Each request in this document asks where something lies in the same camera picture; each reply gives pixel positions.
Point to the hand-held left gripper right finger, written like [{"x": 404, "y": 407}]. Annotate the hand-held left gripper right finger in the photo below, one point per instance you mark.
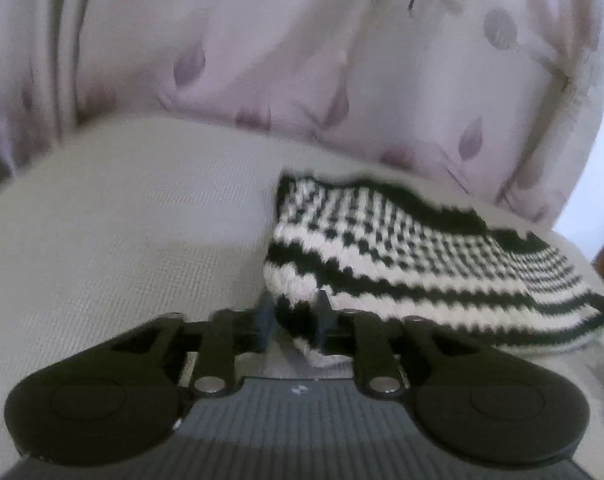
[{"x": 324, "y": 321}]

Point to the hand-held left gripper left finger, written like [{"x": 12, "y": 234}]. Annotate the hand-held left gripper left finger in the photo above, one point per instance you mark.
[{"x": 265, "y": 316}]

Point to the black white striped knitted cardigan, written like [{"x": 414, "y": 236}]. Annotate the black white striped knitted cardigan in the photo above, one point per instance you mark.
[{"x": 412, "y": 265}]

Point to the leaf print pale curtain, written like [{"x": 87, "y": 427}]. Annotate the leaf print pale curtain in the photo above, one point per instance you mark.
[{"x": 292, "y": 55}]

